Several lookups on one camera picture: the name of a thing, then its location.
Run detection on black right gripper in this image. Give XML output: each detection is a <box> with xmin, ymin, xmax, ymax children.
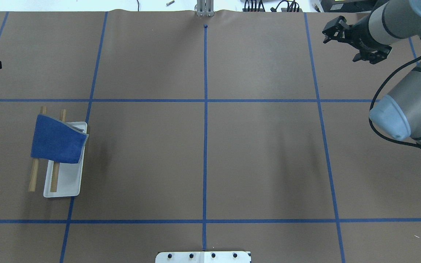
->
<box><xmin>322</xmin><ymin>16</ymin><xmax>392</xmax><ymax>64</ymax></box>

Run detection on blue towel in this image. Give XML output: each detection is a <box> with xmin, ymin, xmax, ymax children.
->
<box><xmin>30</xmin><ymin>114</ymin><xmax>89</xmax><ymax>164</ymax></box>

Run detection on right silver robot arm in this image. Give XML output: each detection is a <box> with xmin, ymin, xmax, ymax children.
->
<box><xmin>322</xmin><ymin>0</ymin><xmax>421</xmax><ymax>150</ymax></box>

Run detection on white towel rack with wooden bars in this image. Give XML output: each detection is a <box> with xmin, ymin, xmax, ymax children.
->
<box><xmin>28</xmin><ymin>106</ymin><xmax>88</xmax><ymax>198</ymax></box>

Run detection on brown paper table cover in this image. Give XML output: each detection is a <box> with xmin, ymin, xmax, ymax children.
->
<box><xmin>0</xmin><ymin>10</ymin><xmax>421</xmax><ymax>263</ymax></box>

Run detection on aluminium frame post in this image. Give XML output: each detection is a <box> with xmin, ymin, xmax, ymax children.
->
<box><xmin>195</xmin><ymin>0</ymin><xmax>215</xmax><ymax>17</ymax></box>

